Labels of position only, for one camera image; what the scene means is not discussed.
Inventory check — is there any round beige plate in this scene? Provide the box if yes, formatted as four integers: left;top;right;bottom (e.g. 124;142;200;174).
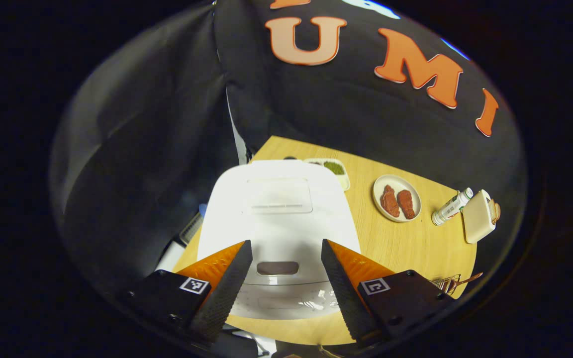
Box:
372;174;422;223

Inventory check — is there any white rice cooker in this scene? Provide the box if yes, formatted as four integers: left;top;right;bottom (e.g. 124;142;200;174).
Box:
196;159;363;320

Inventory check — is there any brown wooden spoon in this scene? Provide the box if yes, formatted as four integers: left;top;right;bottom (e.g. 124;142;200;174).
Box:
448;271;484;291

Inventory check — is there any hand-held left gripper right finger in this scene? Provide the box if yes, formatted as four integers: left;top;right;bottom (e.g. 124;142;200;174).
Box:
320;239;459;344

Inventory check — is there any white divided grain dish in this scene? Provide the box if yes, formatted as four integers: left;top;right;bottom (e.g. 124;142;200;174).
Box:
302;158;351;192

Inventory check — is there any white toaster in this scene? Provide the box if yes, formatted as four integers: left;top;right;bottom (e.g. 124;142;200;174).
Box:
461;189;497;244

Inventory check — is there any white slatted basket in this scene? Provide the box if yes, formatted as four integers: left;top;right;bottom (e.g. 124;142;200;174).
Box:
180;213;205;244

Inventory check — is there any white drink bottle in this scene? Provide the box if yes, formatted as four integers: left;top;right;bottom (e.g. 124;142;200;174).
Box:
431;187;474;226

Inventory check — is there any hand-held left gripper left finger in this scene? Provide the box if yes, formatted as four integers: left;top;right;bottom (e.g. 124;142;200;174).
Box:
127;240;254;344

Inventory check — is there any red meat piece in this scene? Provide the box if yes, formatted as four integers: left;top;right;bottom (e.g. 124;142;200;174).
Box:
397;189;416;220
381;185;400;218

